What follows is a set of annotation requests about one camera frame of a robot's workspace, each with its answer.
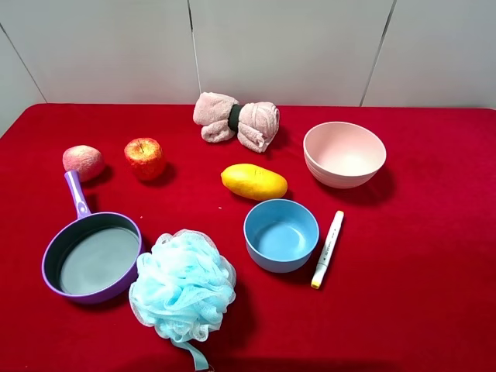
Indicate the yellow mango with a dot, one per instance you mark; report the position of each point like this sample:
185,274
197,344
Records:
254,182

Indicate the blue plastic bowl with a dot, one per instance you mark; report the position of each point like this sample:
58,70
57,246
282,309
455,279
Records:
280,235

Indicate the rolled pink towel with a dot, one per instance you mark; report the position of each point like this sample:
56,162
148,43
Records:
221,117

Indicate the pink plastic bowl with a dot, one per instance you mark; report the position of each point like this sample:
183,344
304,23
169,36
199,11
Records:
343,155

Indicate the red yellow apple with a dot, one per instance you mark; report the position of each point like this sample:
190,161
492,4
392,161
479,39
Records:
146,158

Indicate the white yellow marker pen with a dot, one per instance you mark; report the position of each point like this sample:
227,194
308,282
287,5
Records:
327,250

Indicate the light blue bath pouf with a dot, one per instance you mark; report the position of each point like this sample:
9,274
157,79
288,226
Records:
183,289

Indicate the red velvet tablecloth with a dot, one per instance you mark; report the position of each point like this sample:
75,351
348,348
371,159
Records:
411,286

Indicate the pink peach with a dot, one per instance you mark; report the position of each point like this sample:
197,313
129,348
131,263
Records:
86,160

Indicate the purple toy frying pan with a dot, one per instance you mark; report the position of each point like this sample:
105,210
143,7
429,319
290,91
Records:
92,259

